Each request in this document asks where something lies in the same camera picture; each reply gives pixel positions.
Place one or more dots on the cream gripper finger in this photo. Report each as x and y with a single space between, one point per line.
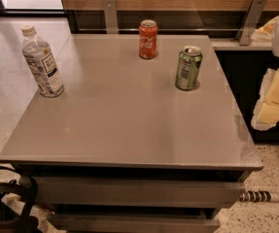
266 111
265 32

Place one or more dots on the green soda can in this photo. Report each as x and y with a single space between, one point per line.
189 62

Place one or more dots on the red Coca-Cola can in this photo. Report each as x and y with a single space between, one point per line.
148 39

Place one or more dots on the clear plastic water bottle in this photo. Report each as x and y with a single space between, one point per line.
39 58

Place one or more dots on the grey cabinet with drawers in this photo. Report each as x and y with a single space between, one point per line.
123 150

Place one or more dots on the right metal bracket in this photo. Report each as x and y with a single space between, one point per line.
244 35

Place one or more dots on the metal bracket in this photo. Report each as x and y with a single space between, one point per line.
111 18
244 35

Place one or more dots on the black and white striped handle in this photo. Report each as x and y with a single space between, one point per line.
259 197

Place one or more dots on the left metal bracket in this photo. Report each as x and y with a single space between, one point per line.
111 18

